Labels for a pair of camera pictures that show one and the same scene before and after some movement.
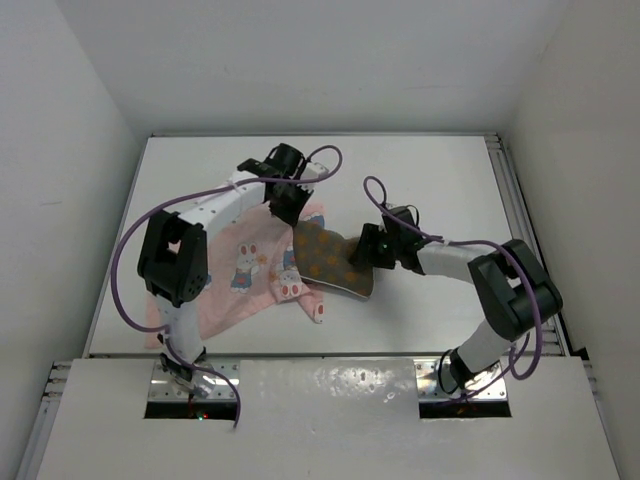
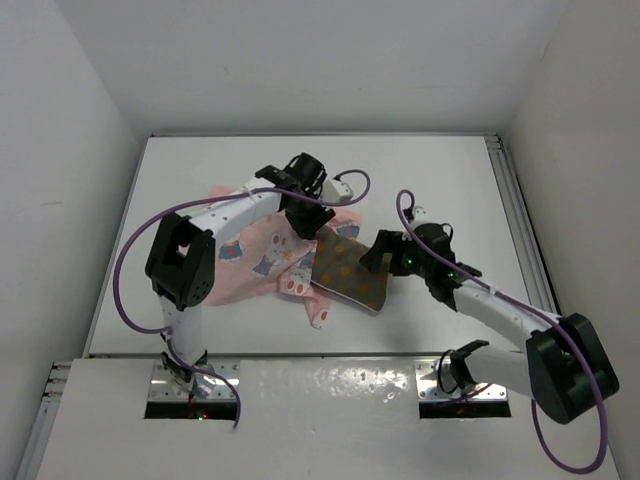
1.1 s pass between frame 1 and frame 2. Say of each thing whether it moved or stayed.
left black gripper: moved
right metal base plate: stayed
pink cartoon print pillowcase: moved
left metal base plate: stayed
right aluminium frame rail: stayed
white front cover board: stayed
